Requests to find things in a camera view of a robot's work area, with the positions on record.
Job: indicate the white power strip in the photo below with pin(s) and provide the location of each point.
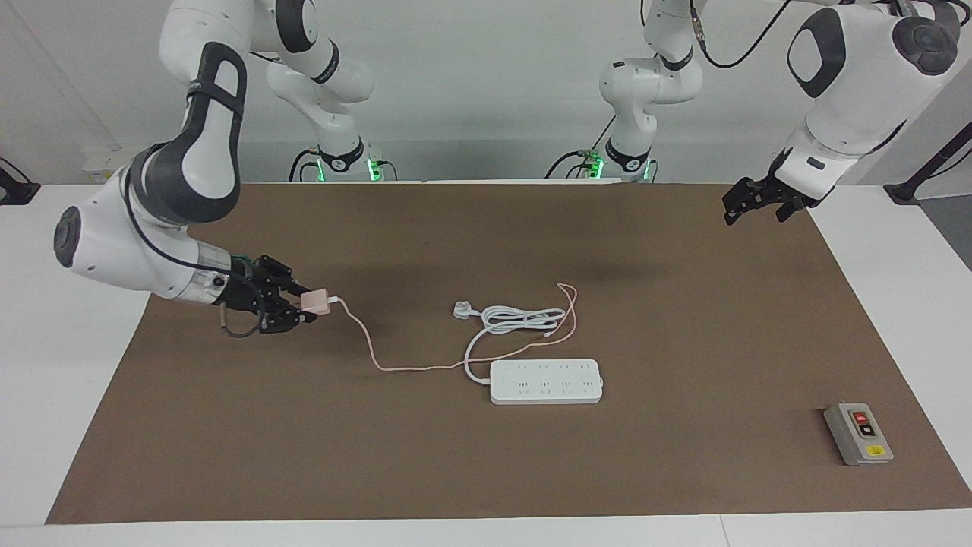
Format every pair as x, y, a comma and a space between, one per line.
547, 381

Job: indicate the grey push-button switch box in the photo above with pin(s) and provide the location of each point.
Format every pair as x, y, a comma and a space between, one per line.
858, 434

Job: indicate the brown table mat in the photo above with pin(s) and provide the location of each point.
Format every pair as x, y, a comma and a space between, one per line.
380, 471

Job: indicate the white wall outlet box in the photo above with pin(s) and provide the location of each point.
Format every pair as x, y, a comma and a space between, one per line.
99, 163

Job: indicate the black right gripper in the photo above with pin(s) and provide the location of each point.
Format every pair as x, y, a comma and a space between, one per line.
247, 289

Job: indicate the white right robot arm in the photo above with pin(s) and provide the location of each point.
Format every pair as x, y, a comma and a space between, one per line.
190, 152

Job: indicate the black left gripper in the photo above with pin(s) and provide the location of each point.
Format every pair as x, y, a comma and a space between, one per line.
778, 188

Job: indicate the black stand clamp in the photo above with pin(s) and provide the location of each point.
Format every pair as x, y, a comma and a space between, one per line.
15, 190
930, 167

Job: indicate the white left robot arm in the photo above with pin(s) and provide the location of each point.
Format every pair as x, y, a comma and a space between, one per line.
858, 76

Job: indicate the pink charger adapter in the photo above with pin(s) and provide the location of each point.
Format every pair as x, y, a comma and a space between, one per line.
317, 301

